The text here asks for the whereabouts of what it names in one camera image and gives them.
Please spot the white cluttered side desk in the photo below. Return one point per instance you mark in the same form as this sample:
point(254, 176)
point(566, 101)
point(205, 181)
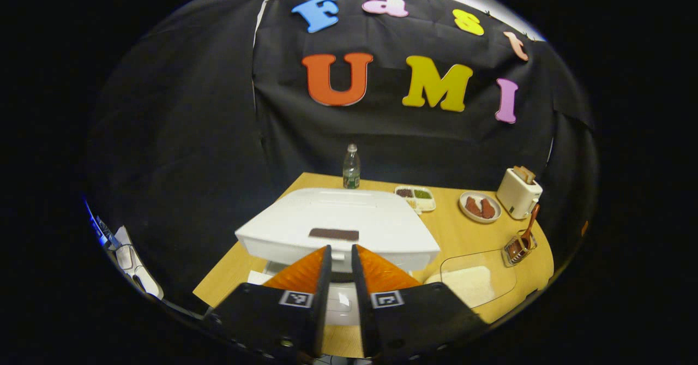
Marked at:
point(136, 267)

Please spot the white toaster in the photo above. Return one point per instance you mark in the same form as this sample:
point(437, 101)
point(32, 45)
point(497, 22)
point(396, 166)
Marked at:
point(518, 196)

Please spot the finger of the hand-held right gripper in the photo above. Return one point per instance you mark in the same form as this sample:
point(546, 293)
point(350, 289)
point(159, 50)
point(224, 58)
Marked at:
point(584, 228)

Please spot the white rice cooker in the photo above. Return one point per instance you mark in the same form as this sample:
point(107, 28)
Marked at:
point(338, 212)

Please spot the toast slice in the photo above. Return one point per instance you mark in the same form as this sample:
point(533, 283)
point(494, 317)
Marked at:
point(519, 174)
point(530, 175)

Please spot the clear box of rice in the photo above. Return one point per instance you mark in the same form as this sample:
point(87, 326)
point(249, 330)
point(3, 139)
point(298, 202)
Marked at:
point(469, 284)

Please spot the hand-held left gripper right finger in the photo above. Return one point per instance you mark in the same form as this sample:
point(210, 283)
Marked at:
point(361, 305)

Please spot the brown meat piece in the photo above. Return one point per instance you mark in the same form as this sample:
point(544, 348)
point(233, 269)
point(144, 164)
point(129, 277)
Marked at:
point(488, 209)
point(472, 207)

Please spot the white round plate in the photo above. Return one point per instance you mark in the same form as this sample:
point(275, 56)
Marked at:
point(480, 219)

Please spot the brown wooden spoon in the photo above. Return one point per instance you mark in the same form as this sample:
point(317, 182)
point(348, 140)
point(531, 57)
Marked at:
point(530, 223)

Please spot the black backdrop cloth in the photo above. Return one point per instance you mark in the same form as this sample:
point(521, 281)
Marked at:
point(191, 136)

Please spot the clear plastic water bottle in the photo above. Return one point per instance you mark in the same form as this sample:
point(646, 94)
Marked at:
point(351, 171)

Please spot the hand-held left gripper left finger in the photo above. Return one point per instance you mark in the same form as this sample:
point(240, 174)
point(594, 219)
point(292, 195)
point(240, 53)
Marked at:
point(323, 305)

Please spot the white divided grain dish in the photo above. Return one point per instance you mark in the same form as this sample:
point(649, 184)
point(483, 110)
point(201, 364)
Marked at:
point(417, 197)

